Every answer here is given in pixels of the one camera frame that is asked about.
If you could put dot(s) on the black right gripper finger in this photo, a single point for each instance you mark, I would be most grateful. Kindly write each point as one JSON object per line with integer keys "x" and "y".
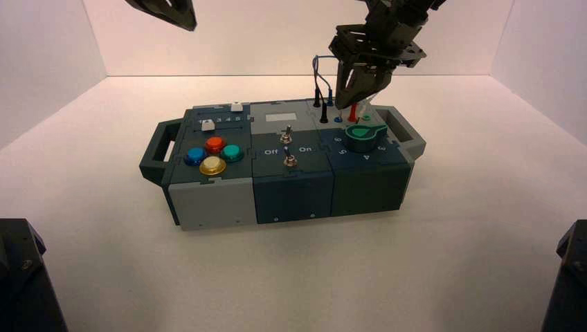
{"x": 374, "y": 82}
{"x": 344, "y": 82}

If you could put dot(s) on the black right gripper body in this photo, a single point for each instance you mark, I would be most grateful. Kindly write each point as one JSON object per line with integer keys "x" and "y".
{"x": 380, "y": 46}

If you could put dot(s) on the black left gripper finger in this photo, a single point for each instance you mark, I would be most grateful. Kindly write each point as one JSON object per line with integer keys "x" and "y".
{"x": 189, "y": 11}
{"x": 156, "y": 8}

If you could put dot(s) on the grey and teal control box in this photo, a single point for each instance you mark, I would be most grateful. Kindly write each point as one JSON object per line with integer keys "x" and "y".
{"x": 289, "y": 192}

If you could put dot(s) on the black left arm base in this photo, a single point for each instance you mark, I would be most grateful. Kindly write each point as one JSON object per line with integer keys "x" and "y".
{"x": 23, "y": 284}

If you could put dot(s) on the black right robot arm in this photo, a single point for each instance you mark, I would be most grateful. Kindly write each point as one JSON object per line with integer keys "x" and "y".
{"x": 408, "y": 3}

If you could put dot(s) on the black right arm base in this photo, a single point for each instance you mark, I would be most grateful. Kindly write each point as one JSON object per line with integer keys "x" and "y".
{"x": 568, "y": 293}

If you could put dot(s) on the green rotary knob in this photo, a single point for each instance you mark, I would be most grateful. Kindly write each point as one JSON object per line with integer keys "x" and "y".
{"x": 360, "y": 143}

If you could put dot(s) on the white rectangular display window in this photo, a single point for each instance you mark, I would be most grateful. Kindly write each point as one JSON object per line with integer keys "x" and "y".
{"x": 280, "y": 117}

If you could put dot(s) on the white slider knob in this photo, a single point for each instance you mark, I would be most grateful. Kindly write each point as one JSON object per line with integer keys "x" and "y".
{"x": 208, "y": 125}
{"x": 236, "y": 107}

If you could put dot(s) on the green round push button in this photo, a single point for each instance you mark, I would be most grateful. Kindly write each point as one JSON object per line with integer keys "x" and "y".
{"x": 232, "y": 152}

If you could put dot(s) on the red round push button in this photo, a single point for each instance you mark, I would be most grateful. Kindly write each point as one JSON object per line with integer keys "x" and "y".
{"x": 215, "y": 144}

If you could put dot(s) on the blue round push button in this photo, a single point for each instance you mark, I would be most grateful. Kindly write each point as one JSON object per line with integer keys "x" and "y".
{"x": 196, "y": 155}

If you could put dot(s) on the yellow round push button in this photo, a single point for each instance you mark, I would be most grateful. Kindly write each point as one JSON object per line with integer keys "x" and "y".
{"x": 212, "y": 165}

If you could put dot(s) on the metal toggle switch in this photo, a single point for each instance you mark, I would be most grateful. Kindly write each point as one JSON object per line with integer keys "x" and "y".
{"x": 286, "y": 136}
{"x": 290, "y": 161}

